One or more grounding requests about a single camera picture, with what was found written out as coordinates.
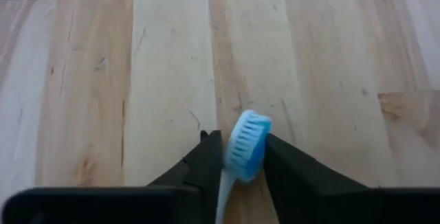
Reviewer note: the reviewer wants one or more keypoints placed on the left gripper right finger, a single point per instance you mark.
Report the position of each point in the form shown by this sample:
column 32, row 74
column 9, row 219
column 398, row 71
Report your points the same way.
column 302, row 182

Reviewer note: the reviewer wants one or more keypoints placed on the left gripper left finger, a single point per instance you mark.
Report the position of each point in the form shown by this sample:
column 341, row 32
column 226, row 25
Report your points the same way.
column 203, row 176

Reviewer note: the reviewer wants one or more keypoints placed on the blue white toothbrush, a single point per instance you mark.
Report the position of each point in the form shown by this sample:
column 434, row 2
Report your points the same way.
column 245, row 145

